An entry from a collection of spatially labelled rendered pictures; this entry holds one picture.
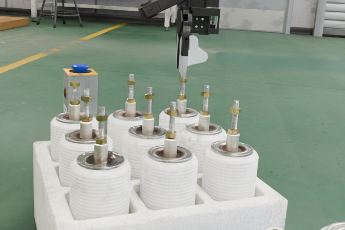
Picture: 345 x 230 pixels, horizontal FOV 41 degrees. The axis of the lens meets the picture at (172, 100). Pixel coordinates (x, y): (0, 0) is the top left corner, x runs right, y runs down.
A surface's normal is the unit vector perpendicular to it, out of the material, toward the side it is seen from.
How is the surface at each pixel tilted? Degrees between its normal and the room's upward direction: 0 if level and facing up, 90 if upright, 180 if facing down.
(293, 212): 0
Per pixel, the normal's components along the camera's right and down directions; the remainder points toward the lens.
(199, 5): 0.12, 0.25
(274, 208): 0.36, 0.25
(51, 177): 0.06, -0.97
